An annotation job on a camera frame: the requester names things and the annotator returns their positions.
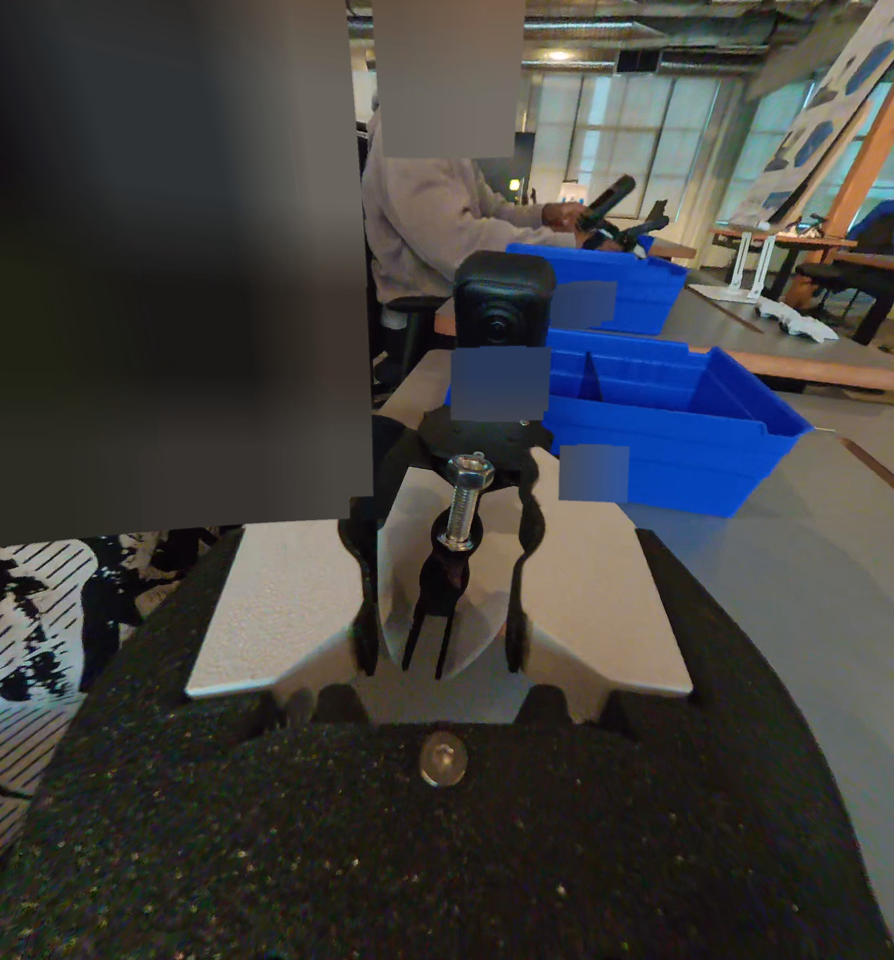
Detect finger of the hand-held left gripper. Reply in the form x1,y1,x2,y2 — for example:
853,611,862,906
438,478,526,681
378,465,451,672

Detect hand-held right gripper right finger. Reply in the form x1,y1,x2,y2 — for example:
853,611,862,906
505,448,695,697

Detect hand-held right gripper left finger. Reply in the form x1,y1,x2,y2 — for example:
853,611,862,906
184,517,382,703

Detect steel hex nut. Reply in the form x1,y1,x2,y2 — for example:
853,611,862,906
433,519,485,554

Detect steel hex bolt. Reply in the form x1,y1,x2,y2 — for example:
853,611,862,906
445,452,496,540

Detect blue divided plastic bin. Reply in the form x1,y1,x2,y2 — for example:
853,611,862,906
444,326,817,520

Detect black office chair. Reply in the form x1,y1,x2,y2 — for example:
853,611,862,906
372,294,448,391

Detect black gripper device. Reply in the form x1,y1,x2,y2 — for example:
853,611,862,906
604,198,670,252
576,174,637,235

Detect white desk stand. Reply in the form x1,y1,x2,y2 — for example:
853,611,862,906
685,225,787,303

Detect white plastic parts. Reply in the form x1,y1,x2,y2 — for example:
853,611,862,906
760,294,838,345

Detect wooden desk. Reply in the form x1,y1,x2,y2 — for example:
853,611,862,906
709,225,894,346

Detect leaning poster board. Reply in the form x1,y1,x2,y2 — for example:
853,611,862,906
717,0,894,226

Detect wooden post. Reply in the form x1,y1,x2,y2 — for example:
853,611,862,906
822,30,894,245

